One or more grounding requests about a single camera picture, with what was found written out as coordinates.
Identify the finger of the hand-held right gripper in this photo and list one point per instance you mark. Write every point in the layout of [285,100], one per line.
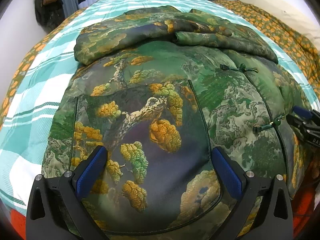
[302,112]
[296,122]

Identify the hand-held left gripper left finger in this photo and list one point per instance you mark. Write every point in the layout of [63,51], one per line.
[91,171]

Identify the teal plaid bed sheet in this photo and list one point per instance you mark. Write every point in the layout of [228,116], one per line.
[32,100]

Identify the orange floral bed sheet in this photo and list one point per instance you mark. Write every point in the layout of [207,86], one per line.
[27,57]

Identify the green landscape print padded jacket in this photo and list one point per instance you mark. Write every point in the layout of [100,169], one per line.
[160,105]

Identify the dark hanging coat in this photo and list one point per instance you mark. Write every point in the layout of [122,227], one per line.
[48,15]

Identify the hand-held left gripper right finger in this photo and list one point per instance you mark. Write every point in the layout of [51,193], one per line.
[227,173]

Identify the orange floral quilt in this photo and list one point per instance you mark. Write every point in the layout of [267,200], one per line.
[287,30]

